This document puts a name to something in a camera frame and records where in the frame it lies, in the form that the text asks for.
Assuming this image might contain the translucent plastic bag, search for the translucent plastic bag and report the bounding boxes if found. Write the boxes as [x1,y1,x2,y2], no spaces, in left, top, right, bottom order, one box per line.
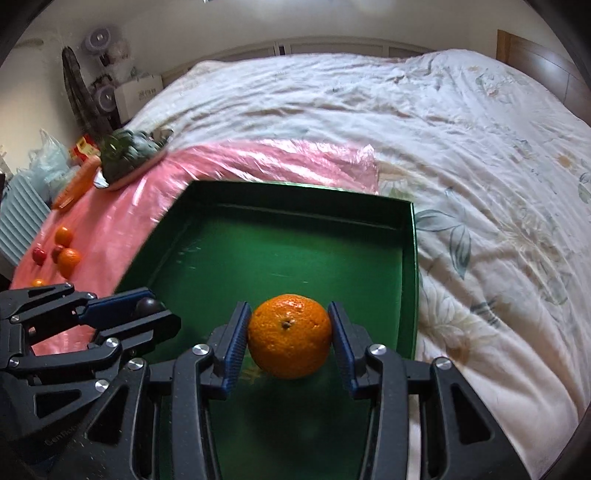
[19,129,78,205]

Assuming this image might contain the orange carrot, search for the orange carrot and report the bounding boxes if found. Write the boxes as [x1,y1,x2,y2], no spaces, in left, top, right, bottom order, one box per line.
[51,155,101,212]

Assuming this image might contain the smooth orange fruit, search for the smooth orange fruit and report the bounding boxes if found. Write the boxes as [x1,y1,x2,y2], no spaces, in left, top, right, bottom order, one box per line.
[31,278,47,287]

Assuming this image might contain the white cardboard box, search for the white cardboard box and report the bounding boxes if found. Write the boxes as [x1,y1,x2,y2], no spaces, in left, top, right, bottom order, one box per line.
[114,75,163,123]

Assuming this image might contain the purple round fan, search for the purple round fan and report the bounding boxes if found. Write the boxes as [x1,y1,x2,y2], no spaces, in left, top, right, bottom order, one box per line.
[94,84,117,114]

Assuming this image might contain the small red cherry tomato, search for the small red cherry tomato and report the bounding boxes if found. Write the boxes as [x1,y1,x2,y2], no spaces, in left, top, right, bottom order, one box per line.
[32,246,48,267]

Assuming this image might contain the large orange mandarin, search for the large orange mandarin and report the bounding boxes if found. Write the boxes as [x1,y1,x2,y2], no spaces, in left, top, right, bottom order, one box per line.
[247,294,332,379]

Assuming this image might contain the light blue ribbed suitcase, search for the light blue ribbed suitcase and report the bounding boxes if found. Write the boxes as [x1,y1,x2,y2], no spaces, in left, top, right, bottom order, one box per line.
[1,174,50,267]

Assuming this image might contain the orange tangerine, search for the orange tangerine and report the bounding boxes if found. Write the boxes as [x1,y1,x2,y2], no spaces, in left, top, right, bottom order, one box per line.
[57,248,81,279]

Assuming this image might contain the green cardboard box tray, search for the green cardboard box tray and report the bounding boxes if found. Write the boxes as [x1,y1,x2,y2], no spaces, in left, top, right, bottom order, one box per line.
[118,182,418,479]

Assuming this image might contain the white floral bed quilt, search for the white floral bed quilt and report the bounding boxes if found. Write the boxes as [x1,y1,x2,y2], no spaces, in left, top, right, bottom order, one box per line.
[130,50,590,479]

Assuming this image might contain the red yellow snack package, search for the red yellow snack package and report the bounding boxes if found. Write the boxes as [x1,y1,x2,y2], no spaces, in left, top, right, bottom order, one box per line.
[69,134,100,165]

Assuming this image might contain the dark plaid hanging cloth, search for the dark plaid hanging cloth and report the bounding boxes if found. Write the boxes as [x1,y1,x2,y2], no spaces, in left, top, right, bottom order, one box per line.
[61,46,112,141]

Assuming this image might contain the small orange mandarin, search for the small orange mandarin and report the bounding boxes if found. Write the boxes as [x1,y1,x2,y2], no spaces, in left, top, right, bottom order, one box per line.
[54,226,74,248]

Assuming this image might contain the pink plastic sheet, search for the pink plastic sheet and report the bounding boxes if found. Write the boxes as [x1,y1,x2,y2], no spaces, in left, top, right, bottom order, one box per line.
[9,139,381,356]

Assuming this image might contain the green leafy vegetable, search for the green leafy vegetable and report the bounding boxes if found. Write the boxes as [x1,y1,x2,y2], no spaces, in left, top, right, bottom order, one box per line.
[99,129,166,184]

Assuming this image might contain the wooden headboard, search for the wooden headboard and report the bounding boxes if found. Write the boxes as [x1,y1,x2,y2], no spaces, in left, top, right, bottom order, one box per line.
[496,30,591,124]

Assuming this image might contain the white plate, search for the white plate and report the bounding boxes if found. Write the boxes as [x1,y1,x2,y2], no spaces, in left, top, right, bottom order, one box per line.
[93,151,165,191]

